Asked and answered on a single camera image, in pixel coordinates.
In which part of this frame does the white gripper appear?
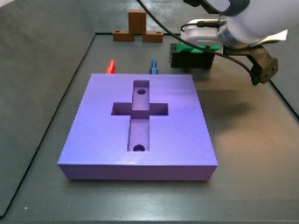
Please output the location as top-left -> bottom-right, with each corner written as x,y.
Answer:
179,18 -> 290,46

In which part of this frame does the green U-shaped block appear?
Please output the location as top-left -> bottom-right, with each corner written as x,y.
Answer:
175,43 -> 222,53

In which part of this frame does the black angled fixture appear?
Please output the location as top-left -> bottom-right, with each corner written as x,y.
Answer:
170,44 -> 214,69

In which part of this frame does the purple board with cross slot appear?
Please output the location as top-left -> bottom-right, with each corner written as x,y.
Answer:
59,73 -> 218,180

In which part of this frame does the blue peg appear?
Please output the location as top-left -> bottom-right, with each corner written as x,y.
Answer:
150,60 -> 159,74

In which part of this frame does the brown T-shaped block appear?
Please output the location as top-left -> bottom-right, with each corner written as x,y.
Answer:
112,10 -> 164,43

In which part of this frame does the red peg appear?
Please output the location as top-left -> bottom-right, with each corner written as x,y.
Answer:
106,60 -> 116,74

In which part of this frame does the black cable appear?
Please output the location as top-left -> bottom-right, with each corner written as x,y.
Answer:
135,0 -> 255,74

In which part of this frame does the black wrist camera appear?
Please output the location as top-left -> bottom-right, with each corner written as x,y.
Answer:
224,45 -> 278,86

